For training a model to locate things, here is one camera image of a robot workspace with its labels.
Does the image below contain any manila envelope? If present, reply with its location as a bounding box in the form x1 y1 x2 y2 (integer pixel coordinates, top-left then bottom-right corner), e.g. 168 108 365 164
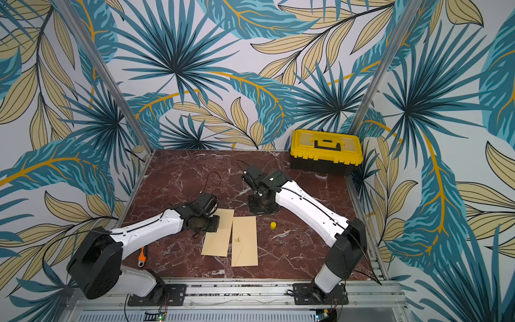
201 209 234 257
231 216 258 267

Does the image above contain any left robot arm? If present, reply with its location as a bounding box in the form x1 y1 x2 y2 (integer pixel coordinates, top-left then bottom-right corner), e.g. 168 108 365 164
67 192 220 305

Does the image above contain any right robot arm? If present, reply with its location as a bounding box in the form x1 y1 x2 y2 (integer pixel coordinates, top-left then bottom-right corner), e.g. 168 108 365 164
242 166 367 305

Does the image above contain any yellow black toolbox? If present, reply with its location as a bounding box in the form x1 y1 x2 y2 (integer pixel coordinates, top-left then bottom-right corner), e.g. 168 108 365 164
290 130 363 176

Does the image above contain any orange handled wrench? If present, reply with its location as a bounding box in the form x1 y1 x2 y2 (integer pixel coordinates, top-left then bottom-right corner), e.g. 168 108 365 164
138 246 148 268

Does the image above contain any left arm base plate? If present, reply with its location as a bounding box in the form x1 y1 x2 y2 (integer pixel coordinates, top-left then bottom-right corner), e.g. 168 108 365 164
127 284 187 307

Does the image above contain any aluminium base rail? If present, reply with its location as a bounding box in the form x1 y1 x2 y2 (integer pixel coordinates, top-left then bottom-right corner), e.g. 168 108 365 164
60 279 414 321

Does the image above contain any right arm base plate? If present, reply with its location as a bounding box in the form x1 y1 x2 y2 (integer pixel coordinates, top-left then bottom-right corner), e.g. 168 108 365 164
292 283 349 305

